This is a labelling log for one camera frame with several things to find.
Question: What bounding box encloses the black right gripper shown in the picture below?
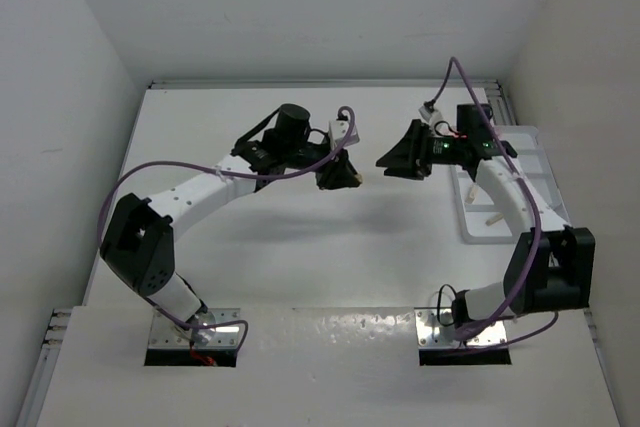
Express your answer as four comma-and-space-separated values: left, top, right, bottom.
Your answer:
377, 119, 466, 180

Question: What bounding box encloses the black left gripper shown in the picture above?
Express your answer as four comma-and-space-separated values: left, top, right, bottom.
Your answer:
283, 140, 359, 189

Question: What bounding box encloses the white pink eraser box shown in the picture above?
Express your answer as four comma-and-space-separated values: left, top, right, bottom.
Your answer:
465, 183, 480, 205

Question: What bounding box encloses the grey brown eraser block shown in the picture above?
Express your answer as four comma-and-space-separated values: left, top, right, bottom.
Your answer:
485, 213, 504, 226

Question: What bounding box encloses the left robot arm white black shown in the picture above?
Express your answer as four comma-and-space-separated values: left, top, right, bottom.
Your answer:
99, 103, 362, 333

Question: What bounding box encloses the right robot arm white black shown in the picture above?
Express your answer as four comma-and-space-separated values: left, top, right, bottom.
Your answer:
376, 104, 596, 342

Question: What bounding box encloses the white compartment tray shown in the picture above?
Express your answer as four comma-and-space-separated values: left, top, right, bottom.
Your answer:
450, 126, 571, 244

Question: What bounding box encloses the metal mounting plate right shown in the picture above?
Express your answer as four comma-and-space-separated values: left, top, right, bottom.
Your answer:
414, 307, 507, 351

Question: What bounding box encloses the metal mounting plate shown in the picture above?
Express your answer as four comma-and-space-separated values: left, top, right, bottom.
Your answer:
414, 307, 507, 351
148, 309, 244, 350

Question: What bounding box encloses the metal mounting plate left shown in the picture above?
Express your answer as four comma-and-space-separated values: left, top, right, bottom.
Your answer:
148, 309, 244, 350

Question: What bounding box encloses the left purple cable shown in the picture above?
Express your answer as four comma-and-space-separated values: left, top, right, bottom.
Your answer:
96, 105, 357, 343

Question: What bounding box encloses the purple cable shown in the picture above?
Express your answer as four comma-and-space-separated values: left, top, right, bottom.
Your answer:
96, 105, 357, 343
422, 56, 560, 351

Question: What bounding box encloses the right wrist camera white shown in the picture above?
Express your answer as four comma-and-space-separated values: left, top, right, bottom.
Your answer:
419, 100, 444, 132

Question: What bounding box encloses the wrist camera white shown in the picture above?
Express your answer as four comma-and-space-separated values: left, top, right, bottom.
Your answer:
328, 119, 360, 149
419, 100, 444, 132

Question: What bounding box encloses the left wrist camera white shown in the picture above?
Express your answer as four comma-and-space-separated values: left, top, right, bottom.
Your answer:
328, 119, 360, 149

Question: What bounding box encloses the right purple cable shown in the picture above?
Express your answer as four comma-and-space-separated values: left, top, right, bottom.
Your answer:
422, 56, 560, 351

